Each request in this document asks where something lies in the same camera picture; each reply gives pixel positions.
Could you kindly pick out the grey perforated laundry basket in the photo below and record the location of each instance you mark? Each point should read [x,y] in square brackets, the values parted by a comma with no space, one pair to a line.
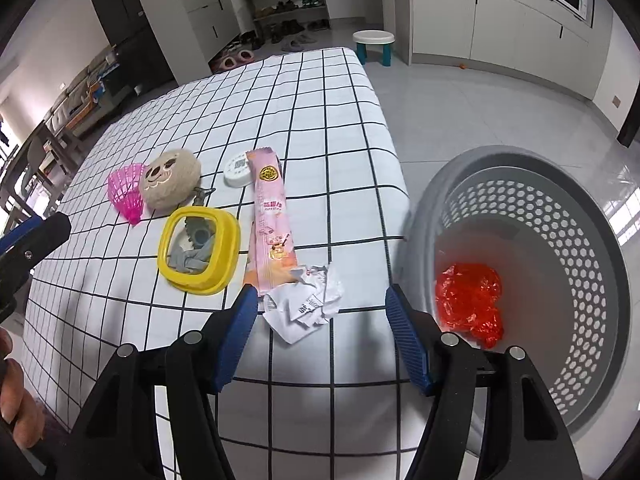
[590,310]

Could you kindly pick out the grey shoe rack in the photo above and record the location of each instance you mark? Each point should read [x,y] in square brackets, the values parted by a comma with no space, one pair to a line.
[320,12]

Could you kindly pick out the grey kitchen cabinets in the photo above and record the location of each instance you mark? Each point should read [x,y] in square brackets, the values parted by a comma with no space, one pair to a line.
[500,20]

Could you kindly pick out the red crumpled plastic bag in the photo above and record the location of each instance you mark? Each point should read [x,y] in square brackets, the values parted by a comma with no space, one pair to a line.
[465,300]

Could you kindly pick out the white bottle cap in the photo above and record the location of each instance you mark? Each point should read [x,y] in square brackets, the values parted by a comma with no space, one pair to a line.
[239,170]

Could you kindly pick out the white black checkered tablecloth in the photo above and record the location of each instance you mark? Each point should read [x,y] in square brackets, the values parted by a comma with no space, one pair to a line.
[325,135]

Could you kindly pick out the beige plush sloth toy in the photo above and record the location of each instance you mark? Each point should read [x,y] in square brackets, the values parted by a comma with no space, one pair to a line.
[170,177]

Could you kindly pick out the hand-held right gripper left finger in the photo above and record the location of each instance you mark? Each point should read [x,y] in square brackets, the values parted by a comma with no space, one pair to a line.
[235,340]

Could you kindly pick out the tall light grey cabinet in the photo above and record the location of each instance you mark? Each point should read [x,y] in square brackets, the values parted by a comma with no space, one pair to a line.
[200,20]

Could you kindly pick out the dark wooden cabinet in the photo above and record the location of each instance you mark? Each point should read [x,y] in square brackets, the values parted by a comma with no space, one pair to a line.
[130,25]

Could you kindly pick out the person's left hand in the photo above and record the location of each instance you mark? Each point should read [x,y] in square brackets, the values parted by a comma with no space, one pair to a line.
[17,400]

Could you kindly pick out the row of dark shoes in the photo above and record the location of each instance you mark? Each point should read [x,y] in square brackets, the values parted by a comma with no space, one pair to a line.
[290,7]

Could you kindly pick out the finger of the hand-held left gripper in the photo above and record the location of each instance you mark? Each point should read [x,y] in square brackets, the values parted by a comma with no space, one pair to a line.
[45,235]

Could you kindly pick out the grey sofa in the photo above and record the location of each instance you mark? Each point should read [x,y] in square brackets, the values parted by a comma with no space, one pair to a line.
[80,95]

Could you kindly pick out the grey slipper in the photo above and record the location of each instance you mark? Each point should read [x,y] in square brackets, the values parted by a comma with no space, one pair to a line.
[306,39]
[292,46]

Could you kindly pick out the white paper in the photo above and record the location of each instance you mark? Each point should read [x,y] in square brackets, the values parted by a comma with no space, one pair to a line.
[300,305]

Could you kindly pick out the white stool with teal legs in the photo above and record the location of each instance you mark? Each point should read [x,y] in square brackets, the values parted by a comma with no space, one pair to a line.
[374,37]

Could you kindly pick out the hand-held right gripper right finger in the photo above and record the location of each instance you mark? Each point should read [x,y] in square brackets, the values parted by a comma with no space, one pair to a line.
[407,340]

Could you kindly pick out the wall outlet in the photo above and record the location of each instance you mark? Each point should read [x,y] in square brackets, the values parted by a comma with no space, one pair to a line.
[616,102]

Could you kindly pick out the pink snack wrapper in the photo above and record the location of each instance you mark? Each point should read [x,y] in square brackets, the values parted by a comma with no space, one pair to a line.
[270,210]

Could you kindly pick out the pink shuttlecock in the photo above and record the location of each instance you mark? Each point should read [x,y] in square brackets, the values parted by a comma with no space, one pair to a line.
[125,190]

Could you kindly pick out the dark dining chair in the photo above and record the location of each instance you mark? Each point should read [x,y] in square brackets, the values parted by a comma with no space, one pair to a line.
[35,160]

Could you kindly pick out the pink slipper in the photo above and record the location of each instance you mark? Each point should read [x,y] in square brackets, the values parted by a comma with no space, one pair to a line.
[228,62]
[245,56]

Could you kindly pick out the yellow plastic container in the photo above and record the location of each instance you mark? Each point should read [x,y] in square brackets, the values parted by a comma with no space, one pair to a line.
[220,270]

